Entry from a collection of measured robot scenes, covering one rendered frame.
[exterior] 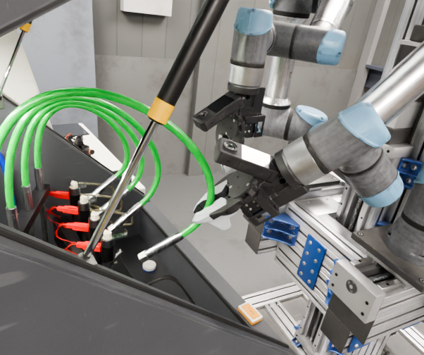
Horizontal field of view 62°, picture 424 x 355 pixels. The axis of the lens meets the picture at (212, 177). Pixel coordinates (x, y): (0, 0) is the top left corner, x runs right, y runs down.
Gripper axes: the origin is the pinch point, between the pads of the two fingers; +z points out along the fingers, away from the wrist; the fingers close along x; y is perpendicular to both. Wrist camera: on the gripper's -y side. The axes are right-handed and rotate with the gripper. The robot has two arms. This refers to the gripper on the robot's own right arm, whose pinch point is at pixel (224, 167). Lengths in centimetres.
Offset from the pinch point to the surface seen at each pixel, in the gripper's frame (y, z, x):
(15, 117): -43.5, -16.8, -3.2
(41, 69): 0, 18, 207
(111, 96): -31.0, -20.7, -8.3
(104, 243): -30.0, 11.9, -1.1
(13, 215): -44.9, 5.8, 6.9
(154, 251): -23.8, 8.7, -11.4
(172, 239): -20.6, 6.1, -12.5
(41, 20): 4, -12, 211
